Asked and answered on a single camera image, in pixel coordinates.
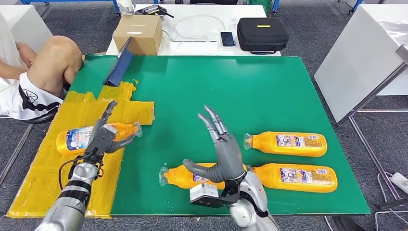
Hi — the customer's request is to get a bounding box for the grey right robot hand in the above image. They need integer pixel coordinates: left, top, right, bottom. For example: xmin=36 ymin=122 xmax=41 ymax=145
xmin=182 ymin=104 xmax=247 ymax=184

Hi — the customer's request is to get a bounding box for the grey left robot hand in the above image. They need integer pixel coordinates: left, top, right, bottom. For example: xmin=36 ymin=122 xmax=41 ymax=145
xmin=83 ymin=100 xmax=138 ymax=157

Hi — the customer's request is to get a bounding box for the orange detergent bottle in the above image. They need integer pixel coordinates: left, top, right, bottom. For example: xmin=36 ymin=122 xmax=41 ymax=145
xmin=56 ymin=122 xmax=142 ymax=156
xmin=247 ymin=163 xmax=339 ymax=194
xmin=243 ymin=131 xmax=328 ymax=158
xmin=158 ymin=163 xmax=248 ymax=190

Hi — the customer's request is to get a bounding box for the clear plastic bottle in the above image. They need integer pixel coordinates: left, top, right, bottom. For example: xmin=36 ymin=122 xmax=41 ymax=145
xmin=115 ymin=0 xmax=137 ymax=16

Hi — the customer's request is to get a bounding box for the yellow taped sheet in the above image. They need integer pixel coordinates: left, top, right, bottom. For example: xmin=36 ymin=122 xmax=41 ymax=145
xmin=6 ymin=80 xmax=155 ymax=219

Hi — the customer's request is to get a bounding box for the green table mat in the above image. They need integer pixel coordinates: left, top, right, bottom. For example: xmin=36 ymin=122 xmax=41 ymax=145
xmin=67 ymin=55 xmax=371 ymax=218

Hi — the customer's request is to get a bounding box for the dark blue folded case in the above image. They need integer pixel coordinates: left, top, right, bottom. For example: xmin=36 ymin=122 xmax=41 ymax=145
xmin=102 ymin=37 xmax=134 ymax=87

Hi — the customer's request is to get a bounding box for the person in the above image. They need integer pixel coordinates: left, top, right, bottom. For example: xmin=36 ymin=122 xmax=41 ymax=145
xmin=0 ymin=13 xmax=83 ymax=121

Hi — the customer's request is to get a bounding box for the brown cardboard box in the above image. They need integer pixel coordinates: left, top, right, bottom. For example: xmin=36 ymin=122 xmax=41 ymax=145
xmin=112 ymin=14 xmax=163 ymax=56

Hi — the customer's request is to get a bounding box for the black smartphone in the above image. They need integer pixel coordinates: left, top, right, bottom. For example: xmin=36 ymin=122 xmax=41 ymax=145
xmin=220 ymin=31 xmax=236 ymax=49

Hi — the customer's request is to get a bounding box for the black zip carrying case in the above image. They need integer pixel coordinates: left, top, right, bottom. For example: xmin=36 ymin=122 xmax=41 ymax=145
xmin=237 ymin=17 xmax=290 ymax=55

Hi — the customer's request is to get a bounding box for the white desk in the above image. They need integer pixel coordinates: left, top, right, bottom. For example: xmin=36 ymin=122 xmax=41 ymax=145
xmin=105 ymin=3 xmax=282 ymax=57

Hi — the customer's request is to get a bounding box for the black base foot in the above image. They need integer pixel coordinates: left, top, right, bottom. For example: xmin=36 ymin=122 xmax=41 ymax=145
xmin=331 ymin=216 xmax=367 ymax=231

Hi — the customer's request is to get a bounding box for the black handheld device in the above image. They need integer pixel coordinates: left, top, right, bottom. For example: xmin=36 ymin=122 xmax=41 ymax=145
xmin=134 ymin=3 xmax=175 ymax=18

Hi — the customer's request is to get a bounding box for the white cabinet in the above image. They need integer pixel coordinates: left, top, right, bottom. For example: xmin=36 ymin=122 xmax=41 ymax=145
xmin=0 ymin=4 xmax=53 ymax=55

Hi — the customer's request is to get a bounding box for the green plastic crate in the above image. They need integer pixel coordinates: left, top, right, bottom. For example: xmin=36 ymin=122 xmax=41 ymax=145
xmin=248 ymin=0 xmax=273 ymax=14

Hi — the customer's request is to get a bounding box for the white side table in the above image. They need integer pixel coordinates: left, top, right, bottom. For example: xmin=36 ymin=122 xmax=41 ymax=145
xmin=314 ymin=4 xmax=408 ymax=210

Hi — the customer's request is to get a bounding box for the white power strip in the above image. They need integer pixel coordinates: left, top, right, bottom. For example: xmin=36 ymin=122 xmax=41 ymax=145
xmin=389 ymin=172 xmax=408 ymax=196

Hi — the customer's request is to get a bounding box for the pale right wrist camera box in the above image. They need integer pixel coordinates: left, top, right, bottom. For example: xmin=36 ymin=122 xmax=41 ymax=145
xmin=189 ymin=183 xmax=243 ymax=208

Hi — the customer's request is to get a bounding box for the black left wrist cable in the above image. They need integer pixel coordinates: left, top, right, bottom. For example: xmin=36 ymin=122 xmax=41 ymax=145
xmin=58 ymin=150 xmax=97 ymax=191

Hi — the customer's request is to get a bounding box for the white looped cable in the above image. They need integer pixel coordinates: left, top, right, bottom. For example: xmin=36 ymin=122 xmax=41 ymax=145
xmin=162 ymin=14 xmax=227 ymax=43

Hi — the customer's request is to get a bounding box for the white floor cable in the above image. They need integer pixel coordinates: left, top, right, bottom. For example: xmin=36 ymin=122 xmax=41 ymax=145
xmin=373 ymin=172 xmax=408 ymax=231

